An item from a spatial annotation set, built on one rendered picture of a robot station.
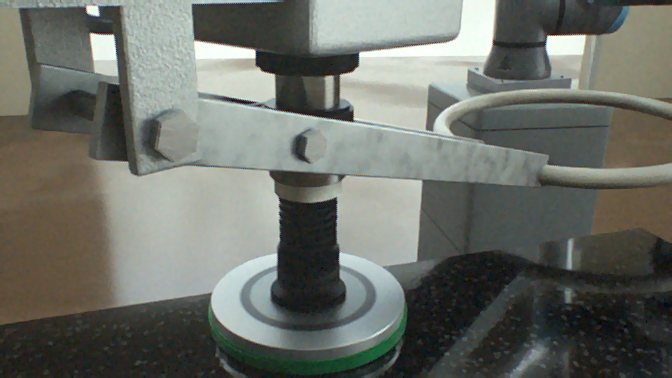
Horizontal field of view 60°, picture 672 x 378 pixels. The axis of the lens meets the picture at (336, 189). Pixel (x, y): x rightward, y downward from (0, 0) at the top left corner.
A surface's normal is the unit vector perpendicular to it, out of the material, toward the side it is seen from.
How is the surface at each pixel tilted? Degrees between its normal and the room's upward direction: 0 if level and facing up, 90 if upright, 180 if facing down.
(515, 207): 90
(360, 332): 0
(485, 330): 0
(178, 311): 0
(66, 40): 90
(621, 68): 90
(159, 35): 90
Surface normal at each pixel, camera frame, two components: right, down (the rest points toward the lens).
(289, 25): -0.70, 0.24
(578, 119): 0.18, 0.34
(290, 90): -0.47, 0.29
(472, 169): 0.71, 0.25
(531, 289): 0.01, -0.94
